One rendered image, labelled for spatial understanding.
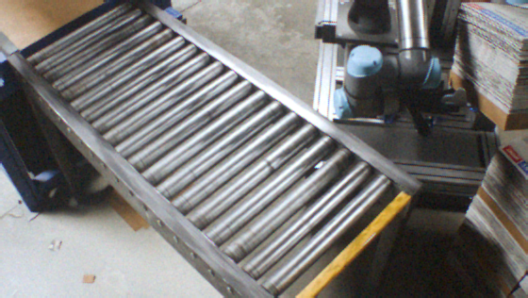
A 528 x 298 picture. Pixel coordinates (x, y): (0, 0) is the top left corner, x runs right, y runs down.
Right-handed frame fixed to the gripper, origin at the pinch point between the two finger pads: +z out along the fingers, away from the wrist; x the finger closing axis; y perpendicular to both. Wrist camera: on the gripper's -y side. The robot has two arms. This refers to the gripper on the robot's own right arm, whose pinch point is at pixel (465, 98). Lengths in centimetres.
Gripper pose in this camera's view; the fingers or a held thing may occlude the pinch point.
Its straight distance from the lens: 143.2
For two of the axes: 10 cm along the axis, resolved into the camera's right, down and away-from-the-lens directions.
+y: -0.7, -8.7, -4.9
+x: -1.3, -4.8, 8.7
